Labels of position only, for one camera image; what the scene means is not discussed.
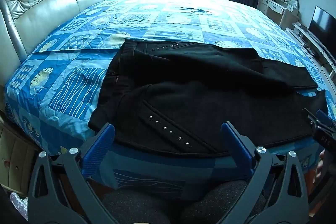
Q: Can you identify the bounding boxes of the white television stand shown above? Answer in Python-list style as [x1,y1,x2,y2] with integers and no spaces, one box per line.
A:
[285,22,336,75]

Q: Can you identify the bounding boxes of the black flat television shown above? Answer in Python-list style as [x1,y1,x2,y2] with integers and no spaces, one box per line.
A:
[308,5,336,43]

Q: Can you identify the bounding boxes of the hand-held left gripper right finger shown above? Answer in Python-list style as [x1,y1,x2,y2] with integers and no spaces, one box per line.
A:
[218,122,310,224]

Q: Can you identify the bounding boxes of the white dressing table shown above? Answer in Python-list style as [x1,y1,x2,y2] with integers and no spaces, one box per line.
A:
[257,0,300,28]

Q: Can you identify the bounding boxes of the blue patterned bed sheet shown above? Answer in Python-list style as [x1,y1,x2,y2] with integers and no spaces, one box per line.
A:
[4,0,336,195]

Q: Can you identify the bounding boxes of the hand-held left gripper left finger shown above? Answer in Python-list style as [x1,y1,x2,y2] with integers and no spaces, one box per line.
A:
[28,123,118,224]

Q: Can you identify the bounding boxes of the person's right hand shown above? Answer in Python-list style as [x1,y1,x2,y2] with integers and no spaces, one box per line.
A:
[314,150,326,185]

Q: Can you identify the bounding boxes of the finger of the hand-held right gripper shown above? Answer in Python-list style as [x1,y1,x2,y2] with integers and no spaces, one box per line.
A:
[316,109,336,130]
[303,108,320,127]

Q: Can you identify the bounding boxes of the beige bedside cabinet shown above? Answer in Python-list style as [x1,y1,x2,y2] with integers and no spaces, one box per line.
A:
[0,119,40,193]

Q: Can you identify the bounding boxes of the beige tufted leather headboard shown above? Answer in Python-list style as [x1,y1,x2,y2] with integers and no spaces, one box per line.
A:
[0,0,122,62]

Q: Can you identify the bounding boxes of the black studded pants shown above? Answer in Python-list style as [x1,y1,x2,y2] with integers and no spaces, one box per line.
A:
[88,39,327,157]

